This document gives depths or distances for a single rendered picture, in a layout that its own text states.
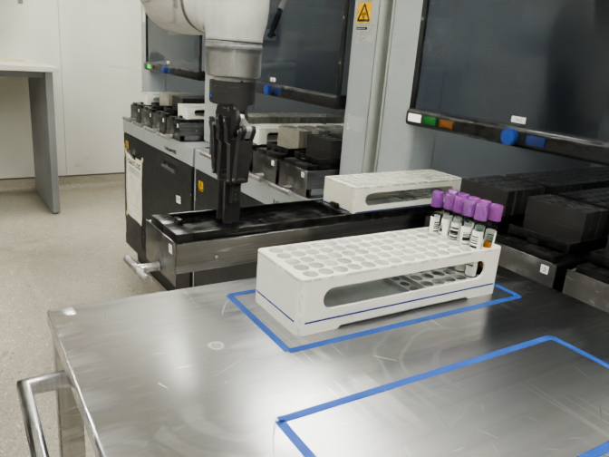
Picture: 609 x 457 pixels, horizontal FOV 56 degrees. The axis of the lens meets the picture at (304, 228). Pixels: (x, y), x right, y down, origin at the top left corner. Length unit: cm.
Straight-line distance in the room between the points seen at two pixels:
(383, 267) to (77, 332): 32
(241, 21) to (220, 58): 6
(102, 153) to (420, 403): 417
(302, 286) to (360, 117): 90
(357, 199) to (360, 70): 46
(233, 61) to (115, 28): 362
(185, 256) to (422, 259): 39
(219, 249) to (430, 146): 62
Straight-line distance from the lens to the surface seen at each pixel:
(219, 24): 91
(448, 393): 54
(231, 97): 92
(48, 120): 377
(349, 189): 106
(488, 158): 151
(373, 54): 139
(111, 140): 456
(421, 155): 133
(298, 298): 57
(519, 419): 53
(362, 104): 141
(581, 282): 96
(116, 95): 453
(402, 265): 64
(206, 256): 90
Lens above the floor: 110
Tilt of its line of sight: 17 degrees down
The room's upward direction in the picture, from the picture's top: 4 degrees clockwise
